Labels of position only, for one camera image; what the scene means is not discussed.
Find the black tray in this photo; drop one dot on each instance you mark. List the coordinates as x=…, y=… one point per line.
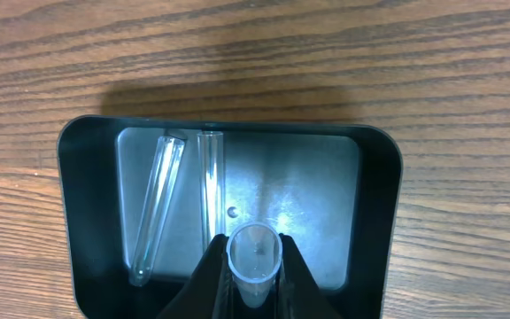
x=91, y=199

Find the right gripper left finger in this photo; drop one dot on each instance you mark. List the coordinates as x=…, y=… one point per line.
x=206, y=288

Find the clear test tube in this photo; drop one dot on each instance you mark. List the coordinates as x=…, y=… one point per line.
x=255, y=266
x=157, y=208
x=211, y=186

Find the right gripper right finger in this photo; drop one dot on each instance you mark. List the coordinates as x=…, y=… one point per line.
x=299, y=292

